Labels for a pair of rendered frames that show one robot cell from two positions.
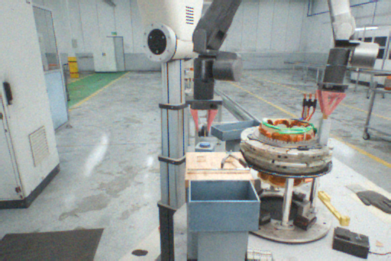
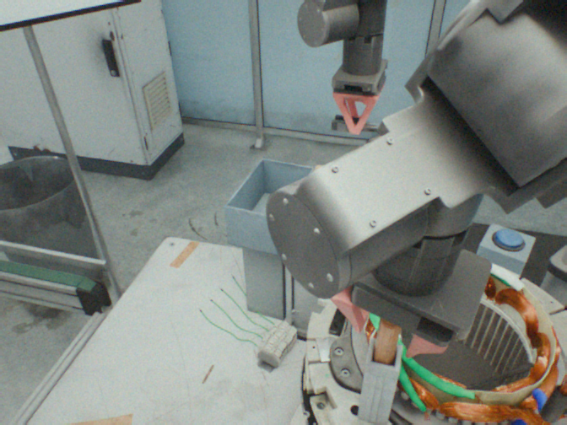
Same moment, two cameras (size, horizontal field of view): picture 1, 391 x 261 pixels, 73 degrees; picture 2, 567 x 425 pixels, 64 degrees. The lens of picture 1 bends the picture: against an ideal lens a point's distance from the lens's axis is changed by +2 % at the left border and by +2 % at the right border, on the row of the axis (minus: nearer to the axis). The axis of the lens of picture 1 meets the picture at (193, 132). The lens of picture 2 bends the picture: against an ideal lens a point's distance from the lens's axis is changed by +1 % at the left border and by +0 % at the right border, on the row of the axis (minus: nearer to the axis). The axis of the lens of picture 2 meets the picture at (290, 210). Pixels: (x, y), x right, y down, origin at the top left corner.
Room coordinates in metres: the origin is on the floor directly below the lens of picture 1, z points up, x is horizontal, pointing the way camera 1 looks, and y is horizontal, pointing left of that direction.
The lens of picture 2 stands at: (0.86, -0.69, 1.52)
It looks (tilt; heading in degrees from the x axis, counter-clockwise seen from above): 37 degrees down; 111
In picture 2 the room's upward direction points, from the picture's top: straight up
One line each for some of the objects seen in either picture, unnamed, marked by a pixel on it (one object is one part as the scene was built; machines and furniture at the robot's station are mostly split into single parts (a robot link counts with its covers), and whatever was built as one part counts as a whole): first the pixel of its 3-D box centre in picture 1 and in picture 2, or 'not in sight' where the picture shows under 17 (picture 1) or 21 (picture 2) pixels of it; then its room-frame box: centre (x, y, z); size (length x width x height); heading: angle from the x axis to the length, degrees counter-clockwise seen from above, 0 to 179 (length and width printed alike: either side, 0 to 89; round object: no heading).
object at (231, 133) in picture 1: (237, 153); not in sight; (1.18, -0.21, 0.92); 0.25 x 0.11 x 0.28; 115
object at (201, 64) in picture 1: (205, 69); (362, 12); (0.72, -0.03, 1.36); 0.07 x 0.06 x 0.07; 59
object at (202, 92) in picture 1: (203, 91); (362, 56); (0.72, -0.03, 1.29); 0.10 x 0.07 x 0.07; 92
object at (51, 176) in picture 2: not in sight; (40, 217); (-0.61, 0.31, 0.39); 0.39 x 0.39 x 0.35
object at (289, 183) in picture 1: (286, 201); not in sight; (0.79, -0.32, 0.91); 0.02 x 0.02 x 0.21
